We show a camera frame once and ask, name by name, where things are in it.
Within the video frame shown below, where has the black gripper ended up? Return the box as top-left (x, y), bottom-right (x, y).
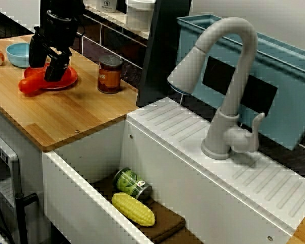
top-left (28, 11), bottom-right (79, 82)

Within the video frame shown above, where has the red chili pepper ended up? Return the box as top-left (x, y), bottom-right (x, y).
top-left (18, 71), bottom-right (51, 94)

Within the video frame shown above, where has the green pea can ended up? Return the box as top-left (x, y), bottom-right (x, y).
top-left (113, 167), bottom-right (153, 201)

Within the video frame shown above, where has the yellow toy corn cob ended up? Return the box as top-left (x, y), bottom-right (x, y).
top-left (111, 192), bottom-right (156, 227)

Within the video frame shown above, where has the red plastic plate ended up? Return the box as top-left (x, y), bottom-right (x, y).
top-left (23, 63), bottom-right (79, 90)

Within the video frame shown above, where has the light blue bowl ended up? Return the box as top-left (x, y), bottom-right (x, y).
top-left (6, 42), bottom-right (33, 68)

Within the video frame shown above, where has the orange labelled jar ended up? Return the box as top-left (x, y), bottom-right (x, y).
top-left (97, 55), bottom-right (124, 95)

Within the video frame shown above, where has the white tiled shelf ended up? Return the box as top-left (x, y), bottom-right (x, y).
top-left (83, 0), bottom-right (150, 39)

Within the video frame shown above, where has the grey appliance front panel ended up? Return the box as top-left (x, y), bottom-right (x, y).
top-left (0, 128), bottom-right (22, 231)

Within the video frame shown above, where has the white toy sink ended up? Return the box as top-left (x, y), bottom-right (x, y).
top-left (42, 96), bottom-right (305, 241)

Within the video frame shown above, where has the brown cloth mat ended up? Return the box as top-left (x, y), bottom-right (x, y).
top-left (91, 175), bottom-right (197, 243)

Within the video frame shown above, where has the grey toy faucet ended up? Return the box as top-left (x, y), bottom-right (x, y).
top-left (167, 16), bottom-right (266, 161)

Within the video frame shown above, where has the teal plastic dish rack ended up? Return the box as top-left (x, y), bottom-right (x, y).
top-left (176, 14), bottom-right (305, 151)

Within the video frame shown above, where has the black kitchen frame post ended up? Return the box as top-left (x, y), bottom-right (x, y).
top-left (136, 0), bottom-right (193, 107)
top-left (39, 0), bottom-right (51, 28)

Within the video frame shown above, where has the black cabinet handle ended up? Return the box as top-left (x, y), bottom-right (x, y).
top-left (14, 192), bottom-right (39, 239)

